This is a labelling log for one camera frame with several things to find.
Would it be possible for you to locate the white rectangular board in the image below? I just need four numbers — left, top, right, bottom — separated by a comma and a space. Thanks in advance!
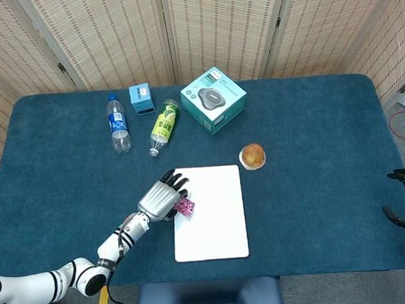
169, 163, 250, 264

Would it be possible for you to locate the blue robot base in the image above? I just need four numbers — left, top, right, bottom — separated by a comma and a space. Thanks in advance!
134, 273, 286, 304

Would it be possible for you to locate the dark blue table mat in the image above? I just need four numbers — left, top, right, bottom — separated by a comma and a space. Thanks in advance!
0, 68, 405, 298

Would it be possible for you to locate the pink patterned packet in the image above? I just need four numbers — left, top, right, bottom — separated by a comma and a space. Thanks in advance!
173, 196, 196, 218

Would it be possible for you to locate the blue label water bottle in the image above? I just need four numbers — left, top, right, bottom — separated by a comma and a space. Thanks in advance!
105, 92, 133, 155

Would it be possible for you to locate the wrapped brown bun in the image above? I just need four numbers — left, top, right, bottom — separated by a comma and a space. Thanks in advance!
237, 142, 268, 172

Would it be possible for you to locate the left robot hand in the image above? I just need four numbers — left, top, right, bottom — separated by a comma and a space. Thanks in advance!
135, 167, 195, 224

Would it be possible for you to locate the red cable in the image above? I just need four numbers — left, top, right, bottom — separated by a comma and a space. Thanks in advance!
388, 110, 405, 144

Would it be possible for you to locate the bamboo folding screen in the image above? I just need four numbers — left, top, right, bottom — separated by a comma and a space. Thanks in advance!
0, 0, 405, 184

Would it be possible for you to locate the small light blue box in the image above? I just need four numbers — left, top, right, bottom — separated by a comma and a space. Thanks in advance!
128, 83, 157, 117

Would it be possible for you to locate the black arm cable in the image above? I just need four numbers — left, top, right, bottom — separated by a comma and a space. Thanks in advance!
102, 229, 146, 304

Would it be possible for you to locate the green label drink bottle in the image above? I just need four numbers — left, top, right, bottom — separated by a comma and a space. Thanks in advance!
145, 98, 184, 158

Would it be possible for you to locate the teal speaker product box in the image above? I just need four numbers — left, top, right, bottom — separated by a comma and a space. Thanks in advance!
178, 63, 250, 138

